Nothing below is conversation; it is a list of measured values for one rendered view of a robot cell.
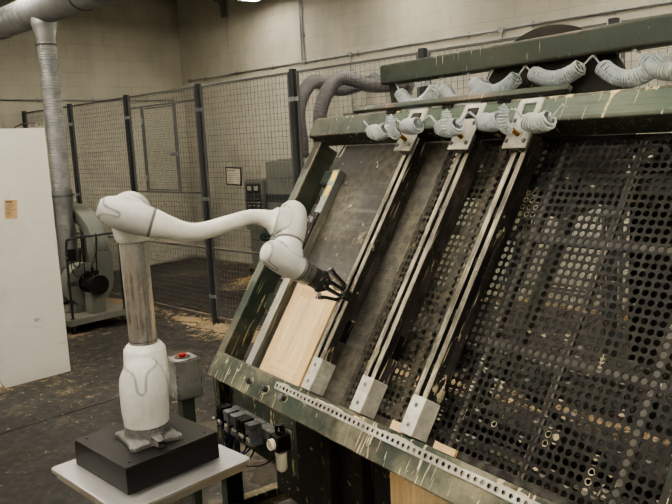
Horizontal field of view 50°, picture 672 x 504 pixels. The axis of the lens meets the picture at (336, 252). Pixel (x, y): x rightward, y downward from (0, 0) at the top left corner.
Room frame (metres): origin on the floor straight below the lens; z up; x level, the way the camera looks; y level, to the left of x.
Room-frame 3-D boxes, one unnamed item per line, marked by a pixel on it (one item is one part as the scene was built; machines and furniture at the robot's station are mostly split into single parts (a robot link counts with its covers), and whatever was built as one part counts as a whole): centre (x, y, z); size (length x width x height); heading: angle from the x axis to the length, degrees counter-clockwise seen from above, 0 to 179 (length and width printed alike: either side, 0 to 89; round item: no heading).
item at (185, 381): (3.07, 0.69, 0.84); 0.12 x 0.12 x 0.18; 35
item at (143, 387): (2.41, 0.69, 1.01); 0.18 x 0.16 x 0.22; 11
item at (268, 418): (2.75, 0.38, 0.69); 0.50 x 0.14 x 0.24; 35
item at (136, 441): (2.38, 0.67, 0.87); 0.22 x 0.18 x 0.06; 34
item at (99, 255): (7.90, 2.96, 1.10); 1.37 x 0.70 x 2.20; 45
